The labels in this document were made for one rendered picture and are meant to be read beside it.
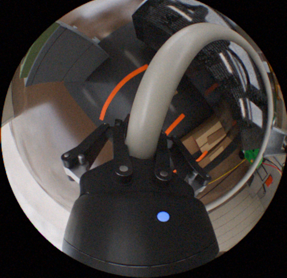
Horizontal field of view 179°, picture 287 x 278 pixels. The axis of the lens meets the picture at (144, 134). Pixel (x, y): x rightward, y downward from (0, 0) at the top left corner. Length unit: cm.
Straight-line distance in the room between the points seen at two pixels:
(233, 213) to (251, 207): 96
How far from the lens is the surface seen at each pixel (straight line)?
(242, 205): 513
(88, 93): 120
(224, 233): 501
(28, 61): 68
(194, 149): 124
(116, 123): 15
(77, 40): 74
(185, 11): 55
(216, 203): 40
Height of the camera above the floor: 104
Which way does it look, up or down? 66 degrees down
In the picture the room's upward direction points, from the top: 177 degrees counter-clockwise
